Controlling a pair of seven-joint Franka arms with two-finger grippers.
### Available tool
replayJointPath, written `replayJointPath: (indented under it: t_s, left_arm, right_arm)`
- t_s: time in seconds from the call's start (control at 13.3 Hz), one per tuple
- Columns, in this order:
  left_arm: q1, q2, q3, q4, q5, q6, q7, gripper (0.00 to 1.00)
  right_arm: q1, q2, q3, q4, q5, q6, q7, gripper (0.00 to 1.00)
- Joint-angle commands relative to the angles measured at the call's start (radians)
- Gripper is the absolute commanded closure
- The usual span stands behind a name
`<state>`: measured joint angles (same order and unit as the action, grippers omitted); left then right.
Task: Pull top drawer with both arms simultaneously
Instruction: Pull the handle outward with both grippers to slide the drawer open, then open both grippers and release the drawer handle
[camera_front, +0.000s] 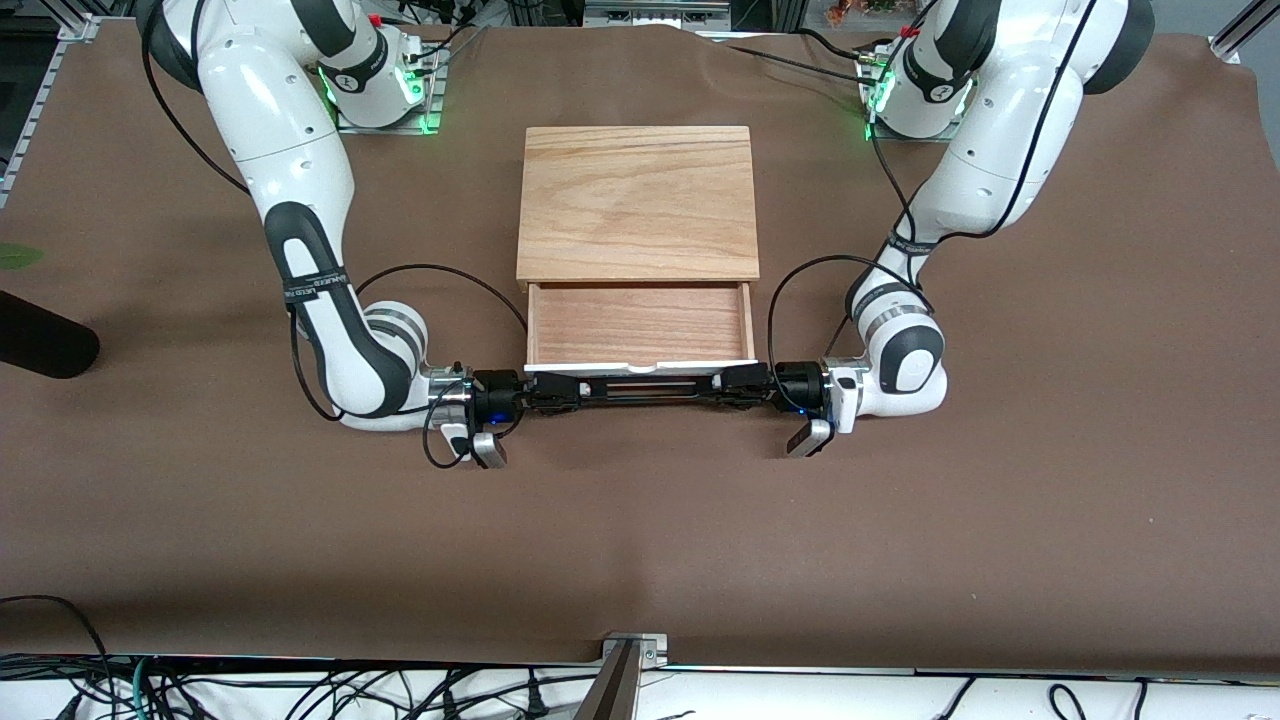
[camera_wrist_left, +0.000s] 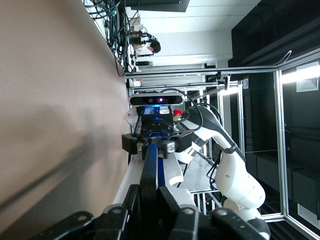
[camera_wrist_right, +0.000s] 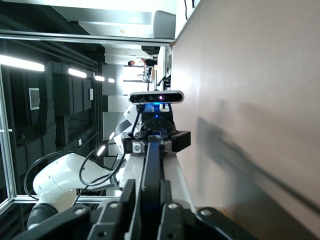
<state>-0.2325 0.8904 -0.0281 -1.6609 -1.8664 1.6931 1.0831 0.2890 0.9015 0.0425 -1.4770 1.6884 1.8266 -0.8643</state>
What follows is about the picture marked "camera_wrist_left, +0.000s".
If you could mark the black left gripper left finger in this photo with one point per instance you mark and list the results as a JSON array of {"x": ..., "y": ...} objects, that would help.
[{"x": 117, "y": 222}]

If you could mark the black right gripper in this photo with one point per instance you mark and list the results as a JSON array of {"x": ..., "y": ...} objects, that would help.
[{"x": 157, "y": 125}]

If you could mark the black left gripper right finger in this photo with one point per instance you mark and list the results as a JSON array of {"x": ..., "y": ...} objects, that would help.
[{"x": 185, "y": 222}]

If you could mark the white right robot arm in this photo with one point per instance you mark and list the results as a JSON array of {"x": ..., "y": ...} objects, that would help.
[{"x": 235, "y": 175}]

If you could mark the red and green object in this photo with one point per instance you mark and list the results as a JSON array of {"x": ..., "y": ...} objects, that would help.
[{"x": 177, "y": 113}]

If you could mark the person with black hair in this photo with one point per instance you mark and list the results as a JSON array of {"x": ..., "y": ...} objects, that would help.
[{"x": 150, "y": 46}]

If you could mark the white label sign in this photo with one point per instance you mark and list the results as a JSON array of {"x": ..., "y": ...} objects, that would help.
[{"x": 308, "y": 216}]

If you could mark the brown table cover mat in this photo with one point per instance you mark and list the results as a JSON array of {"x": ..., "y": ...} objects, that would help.
[{"x": 50, "y": 75}]

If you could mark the black overhead panel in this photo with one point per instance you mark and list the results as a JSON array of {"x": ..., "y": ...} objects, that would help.
[{"x": 160, "y": 5}]

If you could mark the ceiling air vent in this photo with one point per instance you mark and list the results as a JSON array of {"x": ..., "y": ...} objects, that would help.
[{"x": 307, "y": 83}]

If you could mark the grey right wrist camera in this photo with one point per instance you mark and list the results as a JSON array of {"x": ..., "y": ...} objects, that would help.
[{"x": 157, "y": 100}]

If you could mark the black camera on frame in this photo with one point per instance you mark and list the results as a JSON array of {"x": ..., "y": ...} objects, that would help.
[{"x": 225, "y": 81}]

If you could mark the aluminium frame enclosure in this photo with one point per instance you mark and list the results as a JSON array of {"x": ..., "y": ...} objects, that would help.
[{"x": 280, "y": 150}]

